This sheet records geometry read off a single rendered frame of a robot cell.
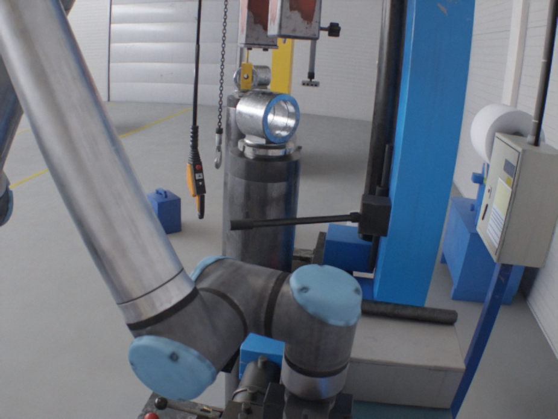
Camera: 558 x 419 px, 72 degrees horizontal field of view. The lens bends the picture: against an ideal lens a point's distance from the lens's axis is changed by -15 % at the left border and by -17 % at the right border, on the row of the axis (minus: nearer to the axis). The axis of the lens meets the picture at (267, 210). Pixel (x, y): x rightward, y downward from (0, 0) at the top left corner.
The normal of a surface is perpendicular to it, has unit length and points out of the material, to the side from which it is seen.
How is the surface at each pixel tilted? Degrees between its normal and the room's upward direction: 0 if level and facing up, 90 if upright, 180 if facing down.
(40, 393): 0
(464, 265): 90
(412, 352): 0
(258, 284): 29
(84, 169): 72
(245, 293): 42
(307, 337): 91
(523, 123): 90
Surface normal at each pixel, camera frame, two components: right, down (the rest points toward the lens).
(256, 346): 0.06, -0.93
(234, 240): -0.73, 0.21
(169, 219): 0.61, 0.32
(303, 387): -0.38, 0.32
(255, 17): 0.24, 0.37
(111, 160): 0.68, -0.22
